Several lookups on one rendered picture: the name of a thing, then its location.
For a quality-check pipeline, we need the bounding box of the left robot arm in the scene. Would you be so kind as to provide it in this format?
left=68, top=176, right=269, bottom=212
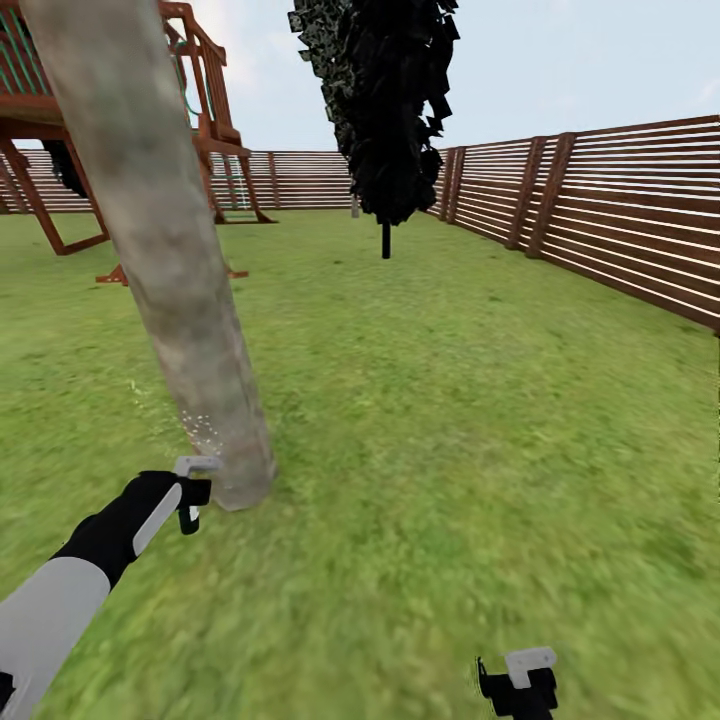
left=0, top=454, right=223, bottom=720

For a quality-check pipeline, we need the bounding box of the pesticide atomizer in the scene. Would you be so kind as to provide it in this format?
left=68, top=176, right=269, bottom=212
left=178, top=505, right=199, bottom=535

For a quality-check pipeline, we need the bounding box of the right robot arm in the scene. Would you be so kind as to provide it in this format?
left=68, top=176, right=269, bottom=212
left=479, top=645, right=558, bottom=720

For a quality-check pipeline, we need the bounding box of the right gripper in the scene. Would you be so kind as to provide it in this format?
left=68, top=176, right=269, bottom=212
left=479, top=660, right=558, bottom=720

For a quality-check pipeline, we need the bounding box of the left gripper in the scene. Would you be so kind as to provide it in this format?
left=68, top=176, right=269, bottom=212
left=180, top=477, right=212, bottom=508

